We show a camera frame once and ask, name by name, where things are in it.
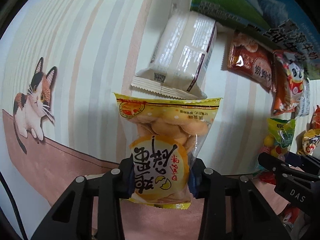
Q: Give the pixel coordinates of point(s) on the white cracker packet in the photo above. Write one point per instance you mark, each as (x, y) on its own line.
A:
(180, 60)

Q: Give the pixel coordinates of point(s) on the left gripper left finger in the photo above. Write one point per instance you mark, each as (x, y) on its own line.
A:
(71, 216)

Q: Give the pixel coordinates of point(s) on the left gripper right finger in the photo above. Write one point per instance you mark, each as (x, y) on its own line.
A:
(233, 207)

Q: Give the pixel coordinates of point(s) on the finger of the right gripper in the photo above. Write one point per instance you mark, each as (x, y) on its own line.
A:
(297, 181)

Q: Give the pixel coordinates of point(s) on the yellow egg biscuit bag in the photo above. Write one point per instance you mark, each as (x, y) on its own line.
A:
(164, 137)

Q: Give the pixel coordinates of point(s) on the orange panda snack packet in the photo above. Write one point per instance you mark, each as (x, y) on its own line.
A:
(289, 82)

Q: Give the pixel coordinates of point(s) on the green fruit candy bag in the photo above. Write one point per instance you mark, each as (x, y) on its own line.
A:
(280, 136)

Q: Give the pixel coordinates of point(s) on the cardboard box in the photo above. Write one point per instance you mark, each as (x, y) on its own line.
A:
(278, 24)

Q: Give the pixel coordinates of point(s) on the striped cat table mat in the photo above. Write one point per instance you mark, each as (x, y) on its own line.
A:
(97, 47)

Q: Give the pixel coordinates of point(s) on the red shrimp snack packet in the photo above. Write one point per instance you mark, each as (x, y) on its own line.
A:
(247, 57)

